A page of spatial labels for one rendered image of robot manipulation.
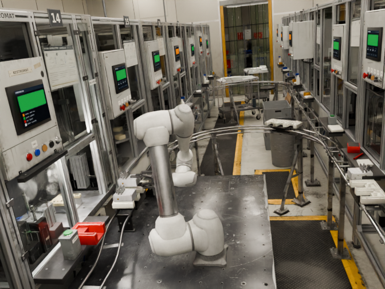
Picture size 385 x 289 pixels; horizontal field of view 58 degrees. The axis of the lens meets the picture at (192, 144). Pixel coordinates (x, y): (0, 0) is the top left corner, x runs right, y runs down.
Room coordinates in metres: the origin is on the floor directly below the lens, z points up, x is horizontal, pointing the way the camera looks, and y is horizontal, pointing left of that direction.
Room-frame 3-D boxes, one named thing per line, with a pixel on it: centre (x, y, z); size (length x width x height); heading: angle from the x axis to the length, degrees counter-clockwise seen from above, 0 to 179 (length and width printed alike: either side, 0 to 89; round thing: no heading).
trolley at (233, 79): (7.32, -1.09, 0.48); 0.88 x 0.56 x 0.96; 97
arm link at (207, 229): (1.64, -0.03, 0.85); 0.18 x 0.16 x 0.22; 101
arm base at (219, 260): (1.66, -0.04, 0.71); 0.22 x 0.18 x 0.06; 169
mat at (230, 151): (6.43, -0.70, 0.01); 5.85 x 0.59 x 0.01; 169
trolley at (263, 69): (8.49, -1.72, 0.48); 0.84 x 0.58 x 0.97; 177
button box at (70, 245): (1.45, 0.63, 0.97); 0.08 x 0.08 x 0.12; 79
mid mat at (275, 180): (3.86, -0.99, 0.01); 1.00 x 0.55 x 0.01; 169
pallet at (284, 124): (3.54, -0.98, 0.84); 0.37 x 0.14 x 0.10; 47
